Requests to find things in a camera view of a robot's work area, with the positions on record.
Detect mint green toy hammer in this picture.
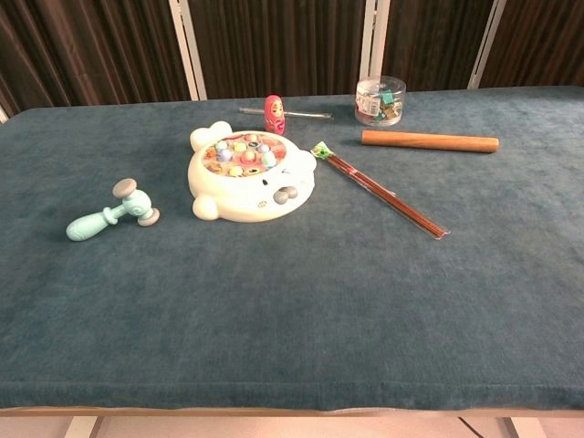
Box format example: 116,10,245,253
66,177,161,242

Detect white whack-a-mole toy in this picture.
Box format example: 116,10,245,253
187,120,318,224

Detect blue table cloth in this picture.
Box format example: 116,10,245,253
0,85,584,412

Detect packaged brown chopsticks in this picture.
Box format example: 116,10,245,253
310,141,452,240

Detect red matryoshka doll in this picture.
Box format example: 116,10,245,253
263,94,287,136

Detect clear glass rod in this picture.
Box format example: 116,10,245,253
238,106,334,120

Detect clear jar of binder clips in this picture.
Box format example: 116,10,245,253
354,75,407,127

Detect wooden rolling pin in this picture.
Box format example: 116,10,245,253
361,130,500,154

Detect dark brown curtain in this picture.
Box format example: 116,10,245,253
0,0,584,115

